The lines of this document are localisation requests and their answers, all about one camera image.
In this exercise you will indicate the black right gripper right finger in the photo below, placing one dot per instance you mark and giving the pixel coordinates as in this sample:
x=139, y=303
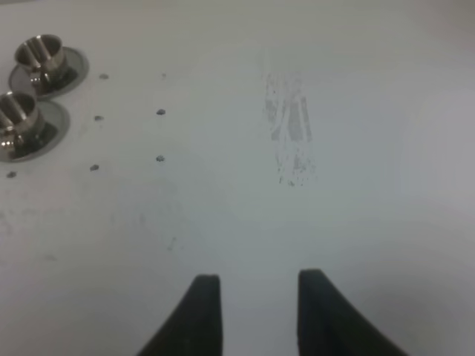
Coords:
x=328, y=324

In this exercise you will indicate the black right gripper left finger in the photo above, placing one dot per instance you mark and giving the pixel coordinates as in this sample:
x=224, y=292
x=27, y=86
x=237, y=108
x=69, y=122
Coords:
x=195, y=327

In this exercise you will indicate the near stainless steel saucer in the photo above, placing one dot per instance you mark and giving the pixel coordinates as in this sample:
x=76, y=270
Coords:
x=57, y=123

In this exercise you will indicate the stainless steel saucer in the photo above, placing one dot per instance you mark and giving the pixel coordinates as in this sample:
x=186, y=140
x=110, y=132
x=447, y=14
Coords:
x=57, y=123
x=78, y=68

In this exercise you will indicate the near stainless steel teacup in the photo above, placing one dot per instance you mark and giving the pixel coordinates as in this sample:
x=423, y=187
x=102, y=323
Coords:
x=21, y=123

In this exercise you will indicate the stainless steel teacup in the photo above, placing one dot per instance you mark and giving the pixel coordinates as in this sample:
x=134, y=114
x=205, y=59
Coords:
x=43, y=58
x=21, y=123

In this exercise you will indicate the far stainless steel saucer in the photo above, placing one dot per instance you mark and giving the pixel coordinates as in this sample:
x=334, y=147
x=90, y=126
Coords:
x=78, y=68

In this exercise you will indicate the far stainless steel teacup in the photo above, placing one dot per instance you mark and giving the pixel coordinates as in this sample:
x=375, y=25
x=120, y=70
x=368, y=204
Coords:
x=43, y=58

